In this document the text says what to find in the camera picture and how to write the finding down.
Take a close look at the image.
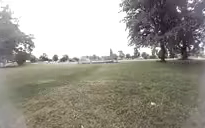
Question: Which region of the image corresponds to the distant low building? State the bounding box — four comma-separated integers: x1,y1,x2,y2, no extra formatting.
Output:
79,55,116,65

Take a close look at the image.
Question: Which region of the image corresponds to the distant row of trees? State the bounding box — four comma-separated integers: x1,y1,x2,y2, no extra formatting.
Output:
29,47,159,63

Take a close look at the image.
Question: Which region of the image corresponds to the green grass lawn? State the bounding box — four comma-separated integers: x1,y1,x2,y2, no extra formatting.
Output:
0,58,205,128

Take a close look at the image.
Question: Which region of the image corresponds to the leafy green tree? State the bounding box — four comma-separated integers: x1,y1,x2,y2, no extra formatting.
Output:
0,4,36,68

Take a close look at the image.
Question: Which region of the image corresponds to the large dark leafy tree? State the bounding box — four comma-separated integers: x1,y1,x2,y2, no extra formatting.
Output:
119,0,205,64

